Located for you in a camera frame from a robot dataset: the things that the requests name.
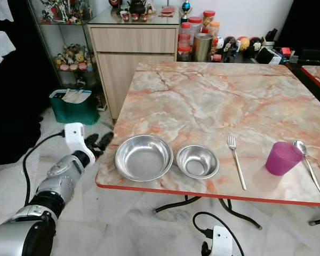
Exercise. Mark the steel spoon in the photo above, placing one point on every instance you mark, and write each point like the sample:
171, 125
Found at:
298, 146

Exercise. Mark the small trophy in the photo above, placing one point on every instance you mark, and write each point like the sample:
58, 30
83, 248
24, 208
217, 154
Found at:
185, 9

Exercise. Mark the light wooden cabinet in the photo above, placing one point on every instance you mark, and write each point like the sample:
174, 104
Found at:
130, 48

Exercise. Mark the white lace cloth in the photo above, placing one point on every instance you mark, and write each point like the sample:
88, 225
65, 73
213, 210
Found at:
0, 47
0, 9

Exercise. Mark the small steel bowl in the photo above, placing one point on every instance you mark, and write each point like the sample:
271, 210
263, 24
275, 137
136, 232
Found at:
197, 161

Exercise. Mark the dark teapot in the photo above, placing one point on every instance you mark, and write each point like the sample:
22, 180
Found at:
137, 7

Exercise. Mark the black television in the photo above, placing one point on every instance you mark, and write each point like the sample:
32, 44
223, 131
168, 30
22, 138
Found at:
306, 21

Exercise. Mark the glass display cabinet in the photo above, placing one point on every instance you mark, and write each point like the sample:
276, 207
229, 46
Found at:
64, 34

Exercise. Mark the large steel bowl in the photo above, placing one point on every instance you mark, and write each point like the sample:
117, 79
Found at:
144, 157

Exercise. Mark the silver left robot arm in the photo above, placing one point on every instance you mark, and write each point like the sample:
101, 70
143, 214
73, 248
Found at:
53, 184

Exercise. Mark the red lid plastic jar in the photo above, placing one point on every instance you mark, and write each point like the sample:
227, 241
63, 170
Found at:
195, 28
184, 33

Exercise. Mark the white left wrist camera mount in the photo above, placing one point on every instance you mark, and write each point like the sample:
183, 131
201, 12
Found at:
76, 137

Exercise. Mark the purple plastic cup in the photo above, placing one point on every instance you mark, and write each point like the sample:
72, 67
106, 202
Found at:
282, 159

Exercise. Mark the steel fork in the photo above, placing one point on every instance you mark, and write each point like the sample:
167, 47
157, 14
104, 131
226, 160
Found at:
237, 160

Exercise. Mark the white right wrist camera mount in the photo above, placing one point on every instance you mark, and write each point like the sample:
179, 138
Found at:
222, 240

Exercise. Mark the green bag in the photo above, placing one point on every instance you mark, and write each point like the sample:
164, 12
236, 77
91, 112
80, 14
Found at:
73, 111

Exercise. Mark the marble top folding table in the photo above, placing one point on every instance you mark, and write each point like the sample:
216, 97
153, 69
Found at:
319, 76
213, 101

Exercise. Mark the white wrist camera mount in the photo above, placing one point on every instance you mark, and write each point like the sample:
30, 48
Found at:
76, 137
222, 240

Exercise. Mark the round metal tin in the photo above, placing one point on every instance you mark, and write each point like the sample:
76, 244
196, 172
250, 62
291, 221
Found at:
202, 48

